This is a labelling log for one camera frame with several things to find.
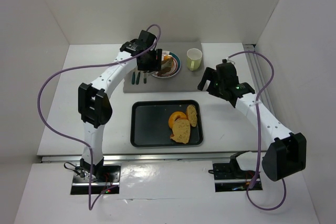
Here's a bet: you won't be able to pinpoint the brown chocolate croissant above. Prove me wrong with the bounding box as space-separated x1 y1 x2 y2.
156 67 172 76

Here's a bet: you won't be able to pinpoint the metal tongs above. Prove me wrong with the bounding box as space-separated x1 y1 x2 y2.
142 71 157 78

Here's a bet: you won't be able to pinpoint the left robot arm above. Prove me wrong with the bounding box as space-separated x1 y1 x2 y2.
78 30 162 177

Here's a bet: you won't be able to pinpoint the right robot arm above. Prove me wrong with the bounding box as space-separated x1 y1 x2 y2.
197 60 307 182

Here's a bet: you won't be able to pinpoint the large front bread slice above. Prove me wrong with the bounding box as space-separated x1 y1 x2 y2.
170 118 191 144

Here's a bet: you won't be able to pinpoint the white plate green red rim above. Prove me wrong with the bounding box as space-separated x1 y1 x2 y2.
151 50 181 79

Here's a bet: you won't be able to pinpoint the light green mug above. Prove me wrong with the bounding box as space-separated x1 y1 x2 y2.
187 48 203 71

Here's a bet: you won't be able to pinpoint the grey placemat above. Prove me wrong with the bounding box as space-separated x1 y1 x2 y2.
123 41 205 93

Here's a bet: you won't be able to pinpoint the orange glazed donut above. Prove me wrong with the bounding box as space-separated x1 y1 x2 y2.
168 111 186 129

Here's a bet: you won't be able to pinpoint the black baking tray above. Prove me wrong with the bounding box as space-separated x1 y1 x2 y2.
130 100 203 148

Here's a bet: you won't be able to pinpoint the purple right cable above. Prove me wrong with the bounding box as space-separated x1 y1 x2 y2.
227 50 287 211

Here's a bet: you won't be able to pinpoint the purple cable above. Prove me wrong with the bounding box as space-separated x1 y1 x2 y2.
37 24 161 211
227 50 287 211

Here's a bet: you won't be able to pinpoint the aluminium rail right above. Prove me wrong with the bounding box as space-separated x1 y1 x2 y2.
246 53 270 109

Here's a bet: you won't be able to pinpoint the aluminium rail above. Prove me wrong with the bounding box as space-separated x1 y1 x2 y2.
246 53 270 109
41 151 246 163

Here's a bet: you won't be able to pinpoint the aluminium rail front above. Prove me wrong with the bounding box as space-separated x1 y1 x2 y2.
41 151 246 163

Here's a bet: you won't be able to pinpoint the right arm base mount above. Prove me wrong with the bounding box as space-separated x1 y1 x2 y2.
208 151 255 193

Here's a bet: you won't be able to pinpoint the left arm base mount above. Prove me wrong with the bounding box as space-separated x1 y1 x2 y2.
64 162 121 195

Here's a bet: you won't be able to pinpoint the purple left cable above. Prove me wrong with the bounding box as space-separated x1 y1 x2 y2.
37 24 161 211

